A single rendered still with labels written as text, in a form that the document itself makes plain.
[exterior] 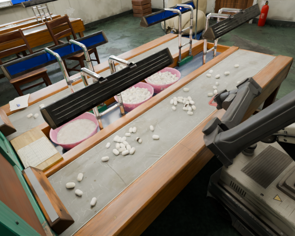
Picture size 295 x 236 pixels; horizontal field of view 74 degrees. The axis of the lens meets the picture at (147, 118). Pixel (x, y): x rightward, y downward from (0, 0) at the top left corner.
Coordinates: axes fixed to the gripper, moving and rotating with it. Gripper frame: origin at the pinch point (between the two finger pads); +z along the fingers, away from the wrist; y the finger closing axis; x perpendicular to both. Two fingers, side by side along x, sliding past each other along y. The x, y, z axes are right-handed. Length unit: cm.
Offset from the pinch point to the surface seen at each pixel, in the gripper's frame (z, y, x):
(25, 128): 61, 79, -42
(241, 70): 13, -57, -1
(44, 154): 32, 78, -22
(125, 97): 45, 20, -28
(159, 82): 40.8, -8.9, -24.5
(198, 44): 52, -79, -37
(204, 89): 17.6, -20.3, -4.9
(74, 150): 28, 67, -17
